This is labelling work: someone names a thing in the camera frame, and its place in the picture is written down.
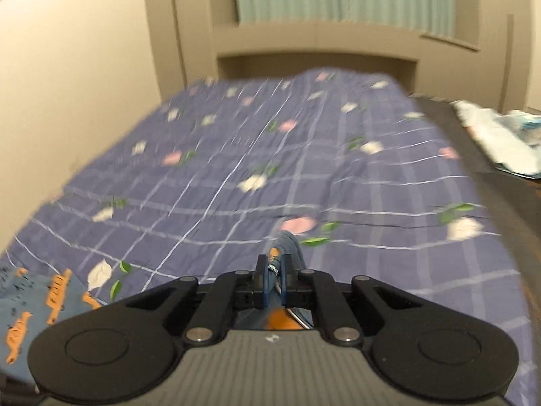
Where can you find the purple floral checked blanket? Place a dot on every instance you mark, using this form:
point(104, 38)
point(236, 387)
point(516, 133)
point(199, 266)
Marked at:
point(253, 135)

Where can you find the blue pants with orange print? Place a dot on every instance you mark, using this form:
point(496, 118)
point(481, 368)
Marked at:
point(34, 304)

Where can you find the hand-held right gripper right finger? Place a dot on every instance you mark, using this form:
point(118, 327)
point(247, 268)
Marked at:
point(284, 283)

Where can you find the light blue crumpled cloth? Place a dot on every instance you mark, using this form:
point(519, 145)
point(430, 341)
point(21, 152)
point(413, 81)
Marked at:
point(503, 135)

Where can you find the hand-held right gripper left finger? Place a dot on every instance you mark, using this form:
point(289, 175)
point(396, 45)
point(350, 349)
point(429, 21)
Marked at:
point(262, 283)

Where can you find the beige built-in cabinet unit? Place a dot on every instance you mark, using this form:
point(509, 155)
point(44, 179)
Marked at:
point(296, 40)

